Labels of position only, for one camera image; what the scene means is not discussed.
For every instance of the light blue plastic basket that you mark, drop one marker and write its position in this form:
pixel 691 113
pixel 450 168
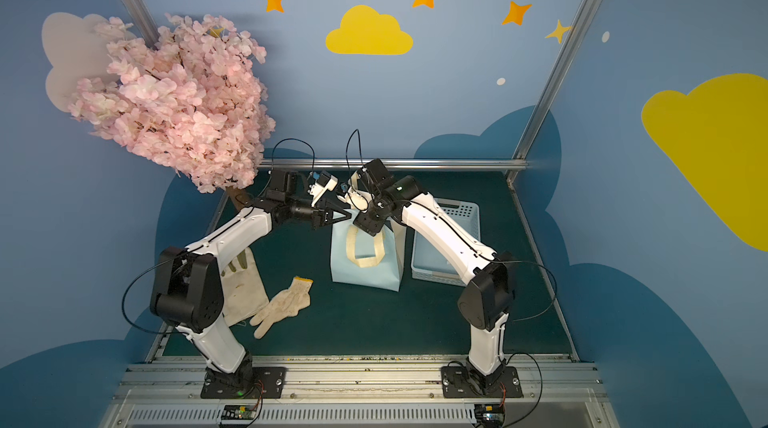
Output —
pixel 427 218

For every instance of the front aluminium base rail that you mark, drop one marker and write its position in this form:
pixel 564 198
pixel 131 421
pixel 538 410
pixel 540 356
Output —
pixel 366 391

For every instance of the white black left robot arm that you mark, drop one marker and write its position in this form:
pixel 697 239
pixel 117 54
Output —
pixel 187 291

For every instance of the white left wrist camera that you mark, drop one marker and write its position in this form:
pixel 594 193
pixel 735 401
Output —
pixel 321 183

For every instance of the rear aluminium frame rail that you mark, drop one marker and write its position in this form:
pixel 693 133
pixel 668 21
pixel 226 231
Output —
pixel 457 165

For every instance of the right aluminium frame post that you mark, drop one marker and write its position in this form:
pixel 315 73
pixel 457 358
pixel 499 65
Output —
pixel 580 26

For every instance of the left green controller board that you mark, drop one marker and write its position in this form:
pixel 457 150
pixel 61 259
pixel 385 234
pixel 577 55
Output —
pixel 238 414

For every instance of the light blue delivery bag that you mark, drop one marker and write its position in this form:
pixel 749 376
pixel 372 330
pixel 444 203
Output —
pixel 370 261

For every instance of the cream work glove under arm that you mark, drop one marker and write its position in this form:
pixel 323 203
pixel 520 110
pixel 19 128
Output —
pixel 243 289

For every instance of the right side aluminium floor rail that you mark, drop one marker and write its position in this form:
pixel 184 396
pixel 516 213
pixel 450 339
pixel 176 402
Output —
pixel 550 280

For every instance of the right controller board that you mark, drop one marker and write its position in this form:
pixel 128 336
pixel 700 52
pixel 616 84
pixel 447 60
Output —
pixel 488 416

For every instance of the pink cherry blossom tree crown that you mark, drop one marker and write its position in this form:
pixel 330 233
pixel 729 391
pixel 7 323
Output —
pixel 191 102

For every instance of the brown cork tree trunk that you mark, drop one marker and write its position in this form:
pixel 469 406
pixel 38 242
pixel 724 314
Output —
pixel 240 198

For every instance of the cream work glove yellow cuff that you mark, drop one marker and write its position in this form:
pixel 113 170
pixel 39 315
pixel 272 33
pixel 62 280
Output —
pixel 286 304

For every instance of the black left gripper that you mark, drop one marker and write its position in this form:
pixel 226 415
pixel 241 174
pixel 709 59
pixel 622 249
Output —
pixel 321 213

